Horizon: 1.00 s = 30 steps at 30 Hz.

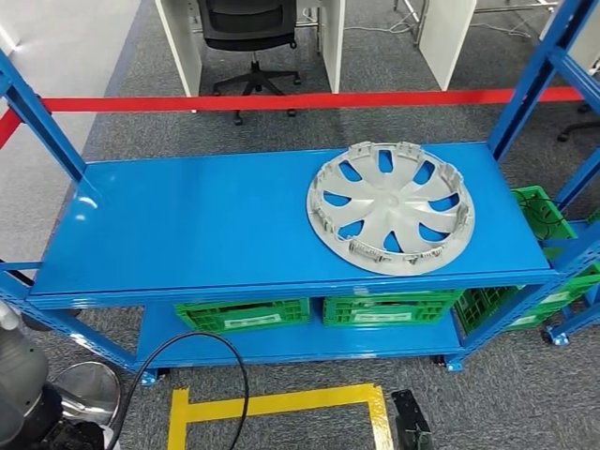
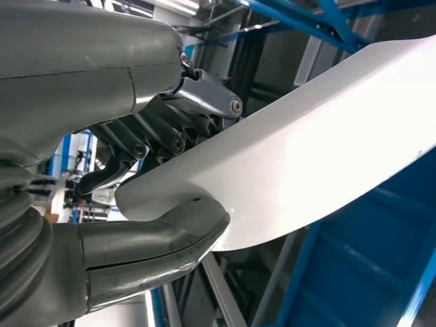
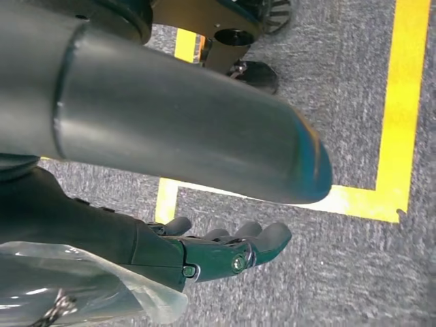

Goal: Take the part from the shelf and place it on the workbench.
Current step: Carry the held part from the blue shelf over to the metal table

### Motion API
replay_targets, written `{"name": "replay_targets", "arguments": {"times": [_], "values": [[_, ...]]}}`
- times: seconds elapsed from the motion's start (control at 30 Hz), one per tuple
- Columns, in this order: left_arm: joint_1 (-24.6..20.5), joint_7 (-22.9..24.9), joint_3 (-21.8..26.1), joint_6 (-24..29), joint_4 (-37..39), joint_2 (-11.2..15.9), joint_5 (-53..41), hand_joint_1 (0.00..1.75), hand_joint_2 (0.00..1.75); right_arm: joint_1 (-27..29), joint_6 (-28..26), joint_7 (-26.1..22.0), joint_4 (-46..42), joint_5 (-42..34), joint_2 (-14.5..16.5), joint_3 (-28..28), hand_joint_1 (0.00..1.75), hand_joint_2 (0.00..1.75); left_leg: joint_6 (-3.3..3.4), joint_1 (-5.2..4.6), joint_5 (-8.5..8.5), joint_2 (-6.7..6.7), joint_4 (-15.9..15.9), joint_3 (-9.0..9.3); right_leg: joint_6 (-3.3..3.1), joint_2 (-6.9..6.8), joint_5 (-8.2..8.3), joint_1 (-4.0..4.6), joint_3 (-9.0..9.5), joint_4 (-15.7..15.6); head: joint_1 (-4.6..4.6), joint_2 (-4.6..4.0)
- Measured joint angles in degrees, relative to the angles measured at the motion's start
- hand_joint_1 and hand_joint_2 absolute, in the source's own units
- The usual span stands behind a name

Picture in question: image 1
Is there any long red barrier belt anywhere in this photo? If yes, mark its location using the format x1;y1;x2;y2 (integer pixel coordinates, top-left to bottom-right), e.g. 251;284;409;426
41;86;584;114

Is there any yellow floor tape square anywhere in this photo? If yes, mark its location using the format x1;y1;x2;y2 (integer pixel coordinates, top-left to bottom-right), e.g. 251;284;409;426
167;382;393;450

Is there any thick black cable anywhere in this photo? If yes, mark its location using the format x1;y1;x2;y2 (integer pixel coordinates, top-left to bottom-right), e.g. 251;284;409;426
105;330;251;450

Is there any short red barrier belt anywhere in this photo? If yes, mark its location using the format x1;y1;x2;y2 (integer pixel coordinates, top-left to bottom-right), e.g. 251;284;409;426
0;106;23;150

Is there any green folded plastic crate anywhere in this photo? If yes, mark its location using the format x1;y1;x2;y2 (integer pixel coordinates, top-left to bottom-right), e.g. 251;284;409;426
508;263;600;330
322;290;463;328
174;297;312;334

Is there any green open plastic crate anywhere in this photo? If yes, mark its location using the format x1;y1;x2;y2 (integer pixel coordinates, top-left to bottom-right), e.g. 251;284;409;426
454;186;577;337

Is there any silver wheel hubcap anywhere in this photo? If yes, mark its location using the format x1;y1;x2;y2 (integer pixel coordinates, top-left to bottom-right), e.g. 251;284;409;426
306;141;475;277

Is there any black office chair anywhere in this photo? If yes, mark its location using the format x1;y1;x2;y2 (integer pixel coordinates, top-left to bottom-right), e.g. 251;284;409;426
197;0;302;126
556;102;600;143

